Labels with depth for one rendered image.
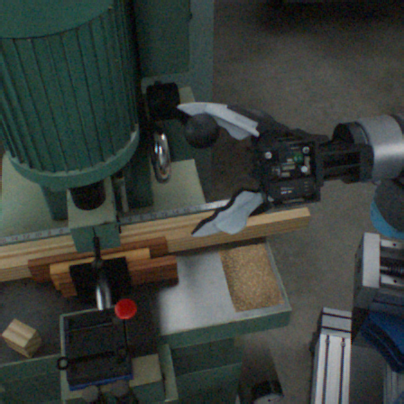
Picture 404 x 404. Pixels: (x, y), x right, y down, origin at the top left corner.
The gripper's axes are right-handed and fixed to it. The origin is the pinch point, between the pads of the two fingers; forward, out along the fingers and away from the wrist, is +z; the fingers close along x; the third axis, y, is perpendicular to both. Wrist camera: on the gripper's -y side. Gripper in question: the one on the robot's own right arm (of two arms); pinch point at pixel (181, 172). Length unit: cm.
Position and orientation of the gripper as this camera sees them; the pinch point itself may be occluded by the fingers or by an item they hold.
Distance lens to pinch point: 61.1
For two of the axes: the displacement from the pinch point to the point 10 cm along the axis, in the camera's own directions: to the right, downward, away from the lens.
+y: 1.7, 3.0, -9.4
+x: 1.0, 9.4, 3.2
